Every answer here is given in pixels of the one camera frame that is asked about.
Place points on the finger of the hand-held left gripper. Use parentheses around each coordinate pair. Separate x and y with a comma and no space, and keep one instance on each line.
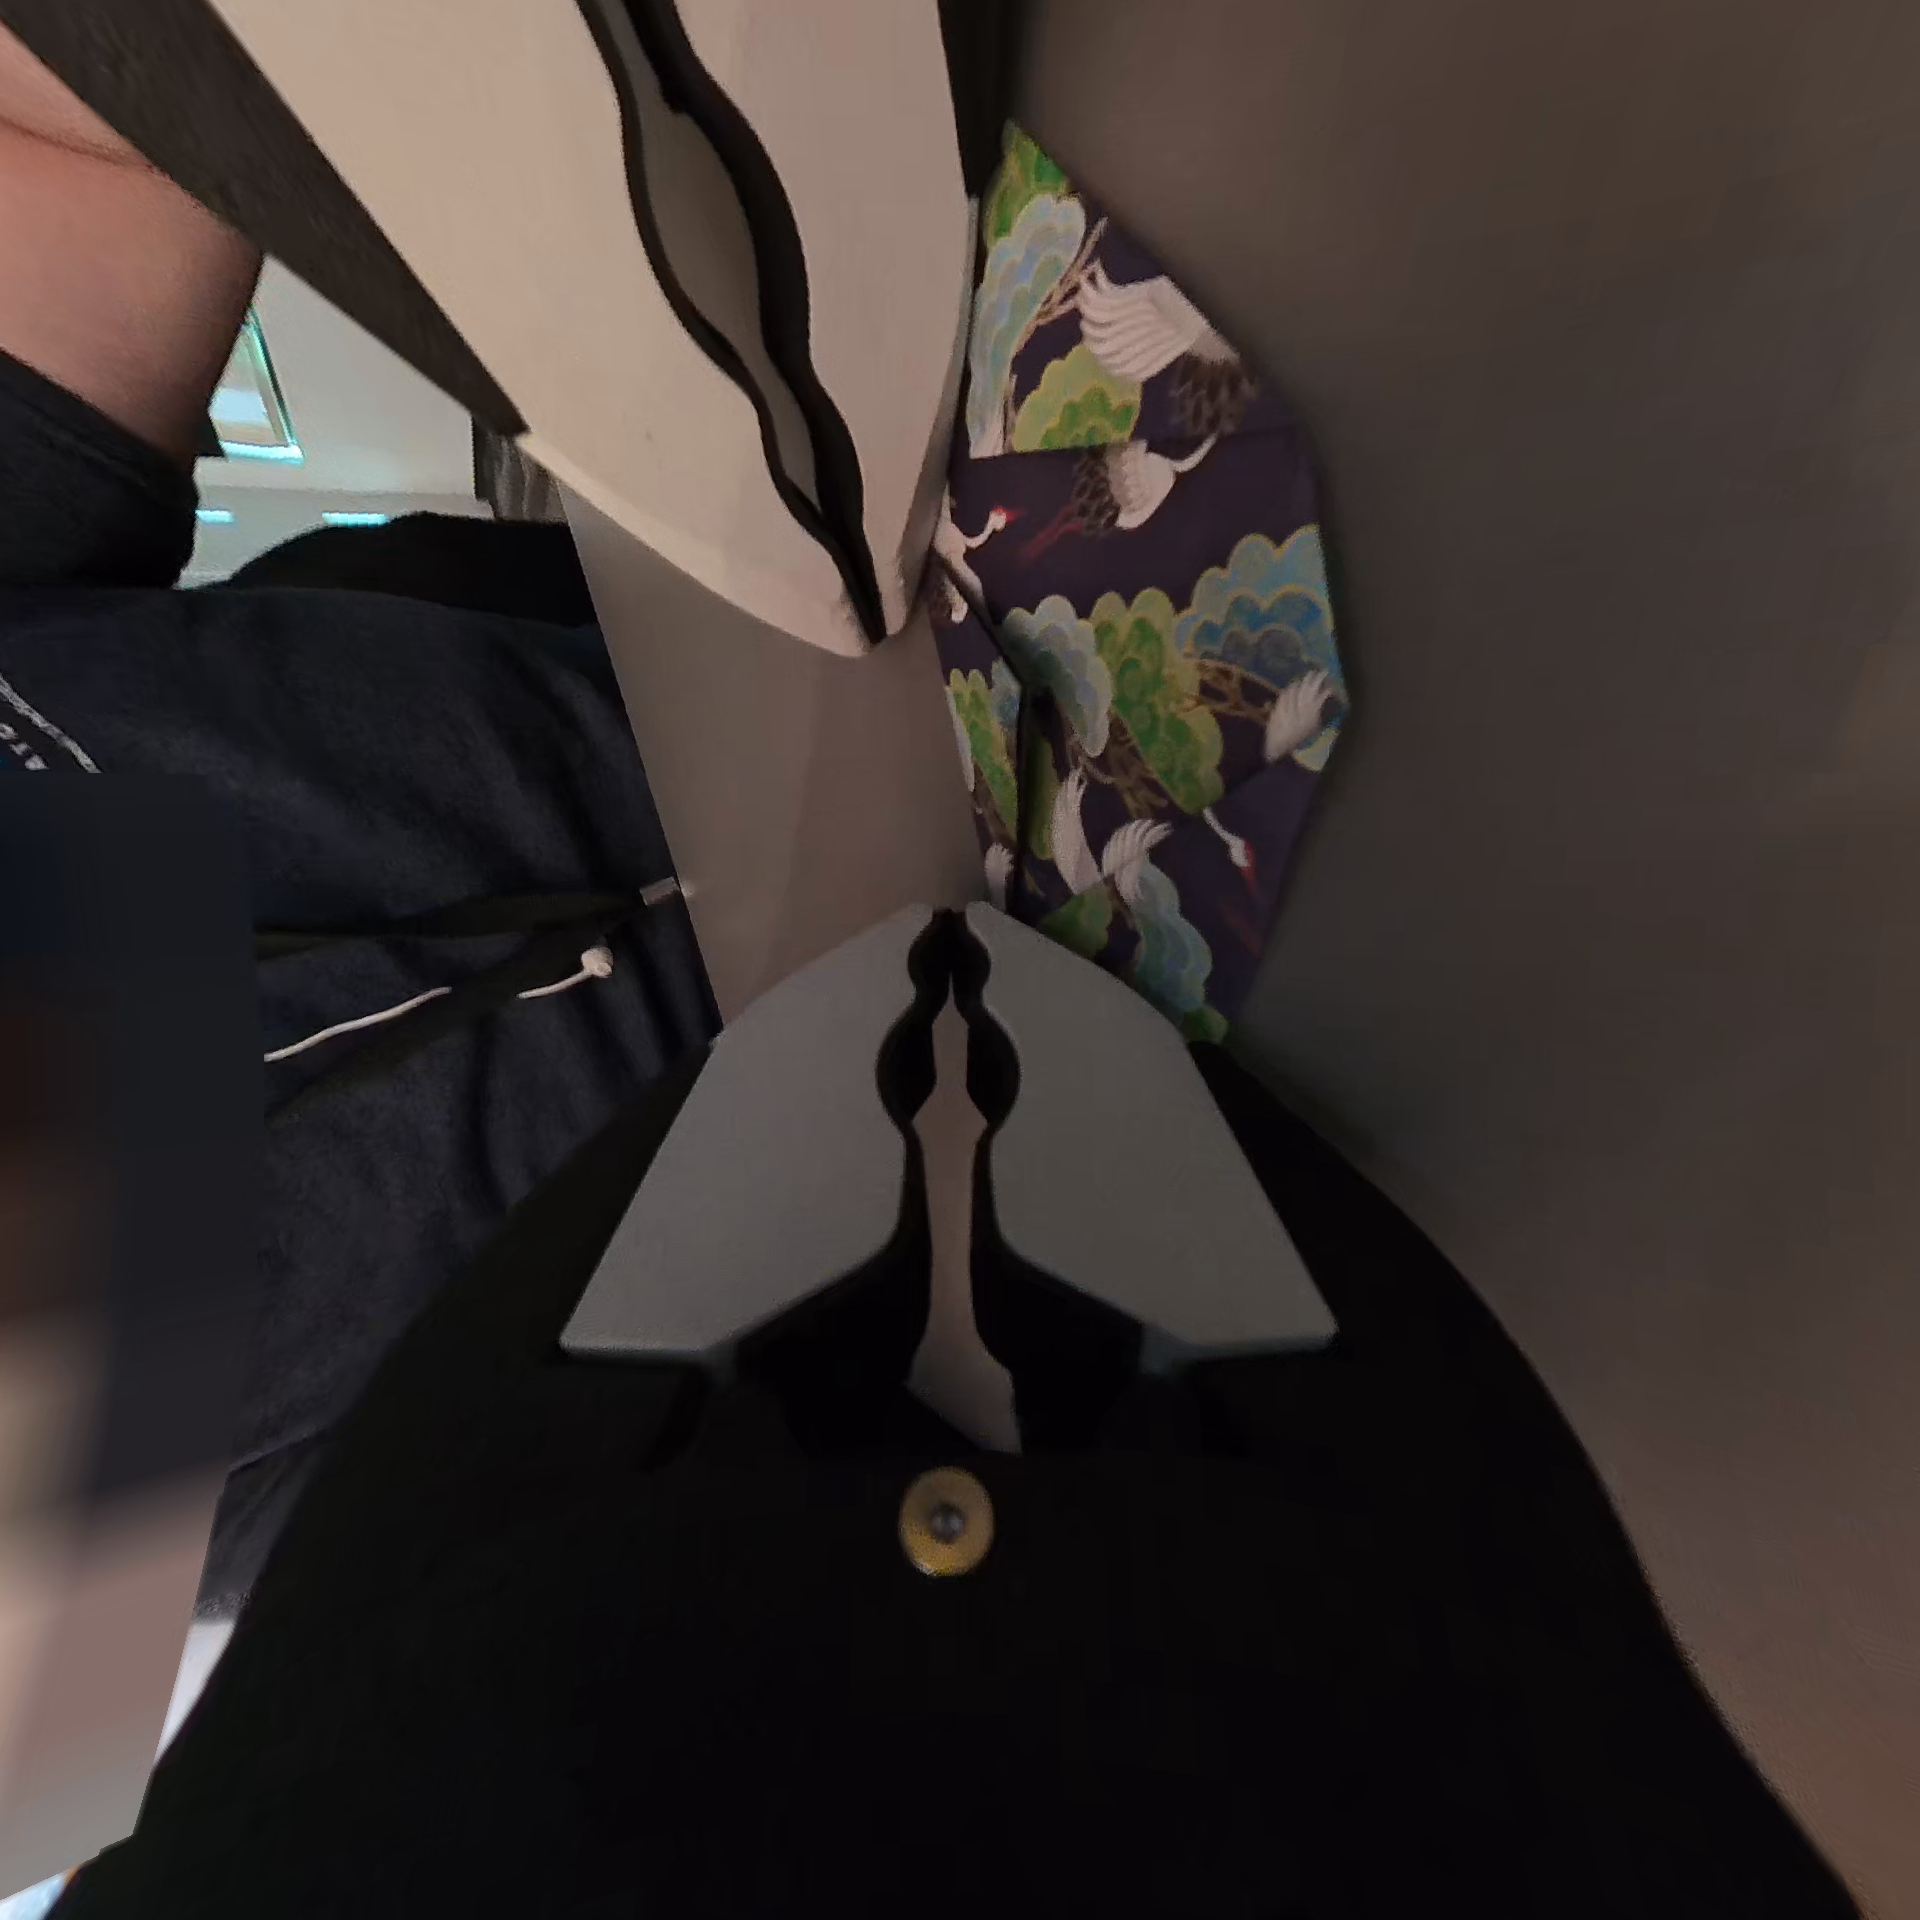
(494,224)
(886,181)

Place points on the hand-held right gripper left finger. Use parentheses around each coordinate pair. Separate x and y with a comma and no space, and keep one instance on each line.
(750,1185)

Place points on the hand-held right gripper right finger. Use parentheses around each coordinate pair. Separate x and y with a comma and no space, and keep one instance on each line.
(1156,1185)

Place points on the crane patterned origami paper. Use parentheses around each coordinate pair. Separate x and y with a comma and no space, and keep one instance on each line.
(1172,600)

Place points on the person's left forearm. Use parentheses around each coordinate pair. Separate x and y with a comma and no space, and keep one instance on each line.
(106,269)

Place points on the person's navy shirt torso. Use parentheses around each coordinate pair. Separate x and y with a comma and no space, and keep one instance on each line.
(421,721)

